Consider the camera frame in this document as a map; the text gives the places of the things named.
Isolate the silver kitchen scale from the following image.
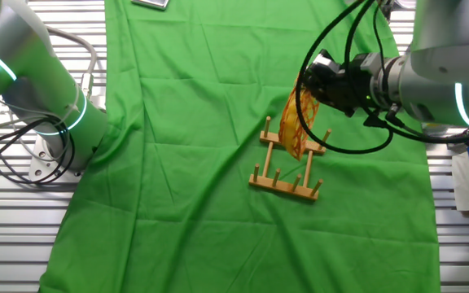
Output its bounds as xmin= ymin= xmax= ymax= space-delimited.
xmin=131 ymin=0 xmax=170 ymax=11

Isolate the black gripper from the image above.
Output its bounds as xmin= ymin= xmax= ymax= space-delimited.
xmin=303 ymin=50 xmax=376 ymax=117

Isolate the wooden peg dish rack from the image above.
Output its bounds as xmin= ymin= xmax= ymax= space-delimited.
xmin=248 ymin=116 xmax=333 ymax=202

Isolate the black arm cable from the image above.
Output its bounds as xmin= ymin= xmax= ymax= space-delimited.
xmin=342 ymin=0 xmax=469 ymax=146
xmin=295 ymin=0 xmax=395 ymax=155

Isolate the black base cable bundle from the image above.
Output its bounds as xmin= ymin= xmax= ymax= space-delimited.
xmin=0 ymin=116 xmax=77 ymax=186

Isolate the grey base cable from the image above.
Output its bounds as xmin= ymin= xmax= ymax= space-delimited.
xmin=46 ymin=26 xmax=99 ymax=101

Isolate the orange yellow woven dish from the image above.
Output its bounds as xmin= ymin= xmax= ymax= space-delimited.
xmin=278 ymin=79 xmax=321 ymax=162

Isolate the green cloth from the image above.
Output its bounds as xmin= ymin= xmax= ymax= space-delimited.
xmin=37 ymin=0 xmax=441 ymax=293

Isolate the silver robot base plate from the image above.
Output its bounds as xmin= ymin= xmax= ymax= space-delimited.
xmin=28 ymin=133 xmax=85 ymax=184

